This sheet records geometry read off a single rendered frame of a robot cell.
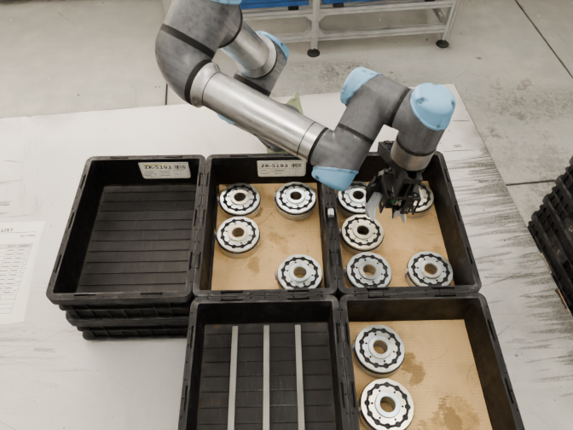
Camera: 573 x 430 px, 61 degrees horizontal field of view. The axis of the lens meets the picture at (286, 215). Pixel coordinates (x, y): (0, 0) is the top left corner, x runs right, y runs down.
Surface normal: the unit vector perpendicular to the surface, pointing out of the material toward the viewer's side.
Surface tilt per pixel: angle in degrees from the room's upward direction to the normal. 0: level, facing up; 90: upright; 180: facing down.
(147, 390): 0
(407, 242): 0
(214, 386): 0
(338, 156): 42
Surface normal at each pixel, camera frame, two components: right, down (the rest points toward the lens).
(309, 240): 0.00, -0.59
